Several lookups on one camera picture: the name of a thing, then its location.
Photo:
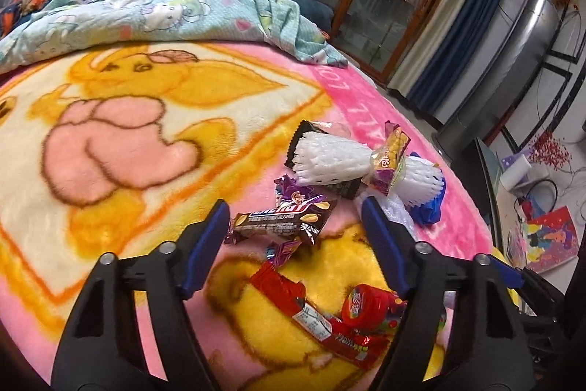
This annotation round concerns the brown chocolate bar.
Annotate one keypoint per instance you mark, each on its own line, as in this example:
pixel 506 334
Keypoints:
pixel 274 221

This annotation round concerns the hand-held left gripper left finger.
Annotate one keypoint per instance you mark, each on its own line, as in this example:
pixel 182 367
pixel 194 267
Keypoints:
pixel 207 242

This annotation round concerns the blue curtain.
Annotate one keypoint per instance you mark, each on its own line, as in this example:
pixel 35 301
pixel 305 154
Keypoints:
pixel 471 6

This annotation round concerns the red berry branches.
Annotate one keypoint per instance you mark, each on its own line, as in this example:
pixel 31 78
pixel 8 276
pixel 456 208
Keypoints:
pixel 549 150

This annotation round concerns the red snack wrapper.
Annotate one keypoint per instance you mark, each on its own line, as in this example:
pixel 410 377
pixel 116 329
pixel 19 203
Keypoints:
pixel 284 295

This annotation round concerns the white foam fruit net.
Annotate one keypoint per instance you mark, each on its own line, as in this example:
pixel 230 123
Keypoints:
pixel 329 157
pixel 421 180

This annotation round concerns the red candy tube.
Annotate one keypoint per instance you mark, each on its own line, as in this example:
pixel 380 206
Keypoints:
pixel 361 304

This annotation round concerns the dark flat panel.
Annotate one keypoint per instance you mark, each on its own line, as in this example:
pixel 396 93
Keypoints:
pixel 476 189

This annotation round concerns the light blue printed quilt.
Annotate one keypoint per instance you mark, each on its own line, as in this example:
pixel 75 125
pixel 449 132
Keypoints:
pixel 183 11

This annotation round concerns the pink printed blanket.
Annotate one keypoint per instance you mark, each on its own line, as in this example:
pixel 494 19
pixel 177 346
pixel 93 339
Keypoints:
pixel 389 107

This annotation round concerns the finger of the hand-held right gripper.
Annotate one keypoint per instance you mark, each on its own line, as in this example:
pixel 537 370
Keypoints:
pixel 508 272

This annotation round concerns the clear plastic bag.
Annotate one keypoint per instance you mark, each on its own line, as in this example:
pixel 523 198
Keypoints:
pixel 398 214

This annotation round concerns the purple gold candy wrapper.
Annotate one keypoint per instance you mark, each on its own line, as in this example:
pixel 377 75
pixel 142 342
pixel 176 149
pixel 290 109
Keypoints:
pixel 387 157

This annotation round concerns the white box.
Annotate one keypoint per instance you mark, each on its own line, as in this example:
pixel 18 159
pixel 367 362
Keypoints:
pixel 522 173

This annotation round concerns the small purple candy wrapper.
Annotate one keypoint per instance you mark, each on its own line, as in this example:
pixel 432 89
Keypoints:
pixel 281 253

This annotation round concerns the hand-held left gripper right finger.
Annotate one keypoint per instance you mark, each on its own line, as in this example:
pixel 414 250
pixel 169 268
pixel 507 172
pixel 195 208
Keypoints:
pixel 379 230

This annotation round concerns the grey standing air conditioner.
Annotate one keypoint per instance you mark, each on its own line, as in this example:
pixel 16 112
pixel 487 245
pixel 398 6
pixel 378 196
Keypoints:
pixel 503 70

